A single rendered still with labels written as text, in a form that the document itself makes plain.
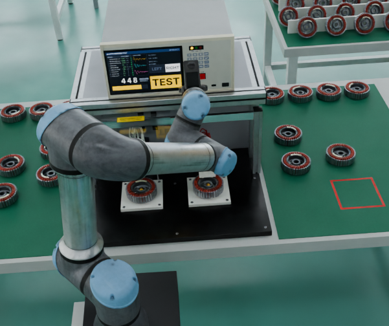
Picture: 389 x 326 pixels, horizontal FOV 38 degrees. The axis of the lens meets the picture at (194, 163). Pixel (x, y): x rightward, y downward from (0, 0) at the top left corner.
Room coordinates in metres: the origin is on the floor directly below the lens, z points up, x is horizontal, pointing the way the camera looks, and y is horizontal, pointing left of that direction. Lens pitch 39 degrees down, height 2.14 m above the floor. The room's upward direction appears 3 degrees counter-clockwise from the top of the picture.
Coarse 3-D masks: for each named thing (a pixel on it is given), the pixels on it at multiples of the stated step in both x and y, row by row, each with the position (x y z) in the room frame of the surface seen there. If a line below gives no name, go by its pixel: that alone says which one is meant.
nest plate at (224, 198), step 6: (192, 180) 1.60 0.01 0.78; (192, 186) 1.56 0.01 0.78; (192, 192) 1.53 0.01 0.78; (228, 192) 1.52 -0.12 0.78; (192, 198) 1.50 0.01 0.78; (198, 198) 1.50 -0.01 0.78; (210, 198) 1.49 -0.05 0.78; (216, 198) 1.49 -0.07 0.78; (222, 198) 1.49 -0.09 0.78; (228, 198) 1.49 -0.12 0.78; (192, 204) 1.47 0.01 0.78; (198, 204) 1.47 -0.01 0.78; (204, 204) 1.47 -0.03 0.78; (210, 204) 1.47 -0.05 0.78; (216, 204) 1.47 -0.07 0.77; (222, 204) 1.47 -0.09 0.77
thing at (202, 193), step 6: (216, 174) 1.59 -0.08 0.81; (198, 180) 1.55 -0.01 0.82; (204, 180) 1.57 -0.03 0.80; (210, 180) 1.57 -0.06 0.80; (216, 180) 1.55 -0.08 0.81; (222, 180) 1.55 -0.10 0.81; (198, 186) 1.52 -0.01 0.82; (204, 186) 1.53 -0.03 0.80; (210, 186) 1.53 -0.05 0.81; (216, 186) 1.51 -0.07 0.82; (222, 186) 1.52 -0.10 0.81; (198, 192) 1.50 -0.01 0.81; (204, 192) 1.49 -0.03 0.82; (210, 192) 1.49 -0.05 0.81; (216, 192) 1.49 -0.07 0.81; (222, 192) 1.51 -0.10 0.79; (204, 198) 1.49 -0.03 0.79
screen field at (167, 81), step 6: (150, 78) 1.67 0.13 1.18; (156, 78) 1.67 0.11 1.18; (162, 78) 1.67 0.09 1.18; (168, 78) 1.67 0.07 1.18; (174, 78) 1.67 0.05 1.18; (180, 78) 1.67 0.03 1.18; (156, 84) 1.67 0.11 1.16; (162, 84) 1.67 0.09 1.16; (168, 84) 1.67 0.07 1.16; (174, 84) 1.67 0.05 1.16; (180, 84) 1.67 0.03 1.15
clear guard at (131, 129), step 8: (144, 112) 1.65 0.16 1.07; (152, 112) 1.64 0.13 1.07; (160, 112) 1.64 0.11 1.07; (168, 112) 1.64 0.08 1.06; (104, 120) 1.61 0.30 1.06; (112, 120) 1.60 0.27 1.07; (144, 120) 1.59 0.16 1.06; (152, 120) 1.59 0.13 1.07; (160, 120) 1.59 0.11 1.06; (168, 120) 1.59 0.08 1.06; (112, 128) 1.56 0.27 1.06; (120, 128) 1.56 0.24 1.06; (128, 128) 1.55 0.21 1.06; (136, 128) 1.55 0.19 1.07; (144, 128) 1.55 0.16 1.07; (152, 128) 1.54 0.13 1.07; (160, 128) 1.54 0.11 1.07; (168, 128) 1.54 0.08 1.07; (128, 136) 1.50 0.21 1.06; (136, 136) 1.50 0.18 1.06; (144, 136) 1.50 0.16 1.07; (152, 136) 1.50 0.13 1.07; (160, 136) 1.49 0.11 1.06
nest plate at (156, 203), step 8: (160, 184) 1.58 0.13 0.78; (136, 192) 1.55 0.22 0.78; (160, 192) 1.54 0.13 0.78; (128, 200) 1.51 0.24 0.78; (152, 200) 1.50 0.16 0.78; (160, 200) 1.50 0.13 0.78; (120, 208) 1.47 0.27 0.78; (128, 208) 1.46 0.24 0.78; (136, 208) 1.46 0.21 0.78; (144, 208) 1.46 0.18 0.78; (152, 208) 1.46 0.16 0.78; (160, 208) 1.46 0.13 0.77
